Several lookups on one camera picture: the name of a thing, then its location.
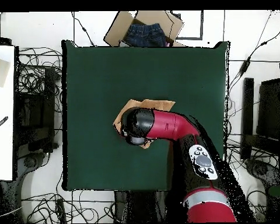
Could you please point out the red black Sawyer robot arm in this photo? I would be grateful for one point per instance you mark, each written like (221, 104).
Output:
(172, 126)

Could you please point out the black power adapter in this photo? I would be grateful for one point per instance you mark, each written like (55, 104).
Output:
(245, 65)

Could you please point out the white desk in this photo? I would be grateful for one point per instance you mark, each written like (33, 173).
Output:
(2, 140)

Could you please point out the open cardboard box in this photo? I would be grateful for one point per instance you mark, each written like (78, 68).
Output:
(117, 30)

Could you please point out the dark green table cloth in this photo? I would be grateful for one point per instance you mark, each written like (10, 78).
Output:
(95, 81)

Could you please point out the black flat panel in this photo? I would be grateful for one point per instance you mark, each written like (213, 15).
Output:
(269, 109)

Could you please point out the blue denim jeans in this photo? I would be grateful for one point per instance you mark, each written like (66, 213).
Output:
(144, 35)

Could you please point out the tan terry towel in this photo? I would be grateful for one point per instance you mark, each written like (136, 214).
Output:
(163, 105)

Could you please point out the black power strip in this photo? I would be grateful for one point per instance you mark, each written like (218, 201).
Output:
(60, 210)

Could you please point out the black rectangular post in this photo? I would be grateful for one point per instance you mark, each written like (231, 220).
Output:
(248, 112)

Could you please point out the black equipment cart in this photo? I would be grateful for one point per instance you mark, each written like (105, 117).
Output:
(35, 121)

